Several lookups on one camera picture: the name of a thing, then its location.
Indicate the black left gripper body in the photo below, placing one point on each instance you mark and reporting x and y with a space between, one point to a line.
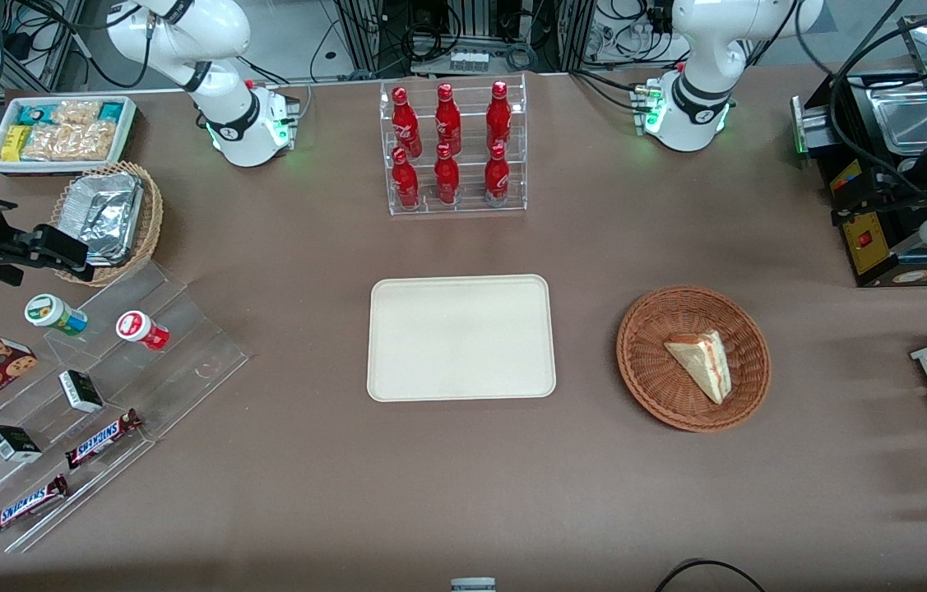
889 191

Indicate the triangular sandwich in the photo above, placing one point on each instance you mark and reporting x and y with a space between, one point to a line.
703 362

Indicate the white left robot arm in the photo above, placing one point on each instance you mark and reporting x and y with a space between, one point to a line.
710 49

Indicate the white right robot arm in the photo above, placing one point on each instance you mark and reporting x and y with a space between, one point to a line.
216 33

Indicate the light wicker basket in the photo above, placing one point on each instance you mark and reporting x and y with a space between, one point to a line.
152 222

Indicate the brown wicker basket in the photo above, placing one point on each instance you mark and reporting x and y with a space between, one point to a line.
652 362

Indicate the cream plastic tray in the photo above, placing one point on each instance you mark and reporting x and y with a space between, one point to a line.
461 337

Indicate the black food warmer cabinet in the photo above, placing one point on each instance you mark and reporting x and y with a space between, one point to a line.
874 255

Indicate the aluminium foil containers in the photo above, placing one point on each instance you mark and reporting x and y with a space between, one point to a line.
105 214

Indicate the green lid cup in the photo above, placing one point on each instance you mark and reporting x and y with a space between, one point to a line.
52 312

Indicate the steel warmer pan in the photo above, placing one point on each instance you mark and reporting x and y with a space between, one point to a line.
907 123

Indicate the yellow snack pack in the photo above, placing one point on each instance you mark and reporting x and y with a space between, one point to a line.
15 144

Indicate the red lid cup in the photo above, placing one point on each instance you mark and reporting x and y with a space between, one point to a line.
138 329

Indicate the large clear cracker bag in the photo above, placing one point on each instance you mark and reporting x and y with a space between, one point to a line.
72 141

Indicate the teal snack pack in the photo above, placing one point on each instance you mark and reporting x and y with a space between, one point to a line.
35 113
111 111

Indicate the white snack bin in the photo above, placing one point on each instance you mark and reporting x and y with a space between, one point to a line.
127 131

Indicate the small clear cracker bag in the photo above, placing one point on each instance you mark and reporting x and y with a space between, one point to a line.
76 112

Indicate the small black box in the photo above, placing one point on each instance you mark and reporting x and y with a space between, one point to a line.
81 391
12 444

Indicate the clear acrylic stepped display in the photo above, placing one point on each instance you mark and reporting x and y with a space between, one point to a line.
183 362

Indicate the Snickers chocolate bar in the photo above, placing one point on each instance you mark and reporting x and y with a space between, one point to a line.
101 438
25 505

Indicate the red drink bottle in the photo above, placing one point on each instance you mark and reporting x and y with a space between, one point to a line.
498 115
447 177
405 181
447 119
497 174
405 123

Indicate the clear acrylic bottle rack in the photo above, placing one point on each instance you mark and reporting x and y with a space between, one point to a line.
471 205

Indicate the white power strip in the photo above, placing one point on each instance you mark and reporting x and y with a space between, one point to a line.
468 60

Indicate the small grey edge device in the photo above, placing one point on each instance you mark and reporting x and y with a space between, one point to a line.
473 585

